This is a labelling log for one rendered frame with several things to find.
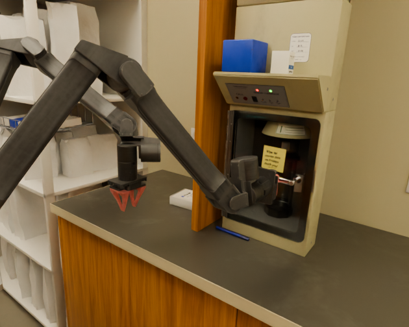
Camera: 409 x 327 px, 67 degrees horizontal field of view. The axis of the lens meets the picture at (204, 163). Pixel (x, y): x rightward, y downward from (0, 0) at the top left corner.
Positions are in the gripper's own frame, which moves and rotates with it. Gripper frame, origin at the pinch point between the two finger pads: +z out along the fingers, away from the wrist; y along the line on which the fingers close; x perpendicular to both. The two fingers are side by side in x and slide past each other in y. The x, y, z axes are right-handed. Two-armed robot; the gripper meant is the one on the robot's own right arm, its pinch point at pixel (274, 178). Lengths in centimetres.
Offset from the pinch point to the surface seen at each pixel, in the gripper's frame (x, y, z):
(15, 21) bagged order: 135, 50, -7
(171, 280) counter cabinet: 22.8, -35.2, -21.0
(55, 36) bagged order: 119, 44, 3
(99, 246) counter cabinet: 61, -37, -20
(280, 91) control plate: 0.4, 26.2, -2.4
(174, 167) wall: 81, -25, 50
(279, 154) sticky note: 1.0, 6.7, 4.1
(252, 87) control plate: 8.9, 26.7, -2.9
